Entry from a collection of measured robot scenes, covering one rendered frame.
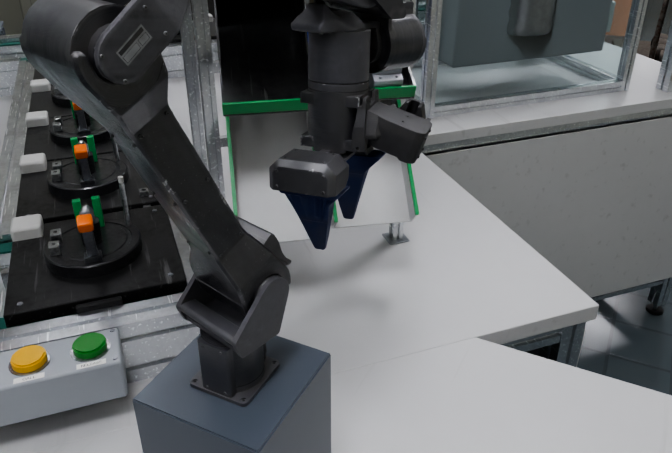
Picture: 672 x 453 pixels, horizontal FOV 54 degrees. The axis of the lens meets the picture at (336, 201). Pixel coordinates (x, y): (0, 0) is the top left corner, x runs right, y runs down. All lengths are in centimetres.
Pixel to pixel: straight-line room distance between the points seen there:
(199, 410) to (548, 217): 158
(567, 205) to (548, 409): 122
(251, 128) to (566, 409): 61
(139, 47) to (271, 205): 61
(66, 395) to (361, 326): 43
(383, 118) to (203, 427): 32
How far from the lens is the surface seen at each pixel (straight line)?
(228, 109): 91
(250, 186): 101
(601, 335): 253
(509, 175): 191
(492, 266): 120
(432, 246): 123
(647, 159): 223
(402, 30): 65
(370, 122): 60
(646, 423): 98
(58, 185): 125
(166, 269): 99
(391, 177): 106
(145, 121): 46
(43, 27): 45
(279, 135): 104
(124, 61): 42
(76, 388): 89
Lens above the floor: 151
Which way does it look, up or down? 28 degrees down
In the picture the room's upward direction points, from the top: straight up
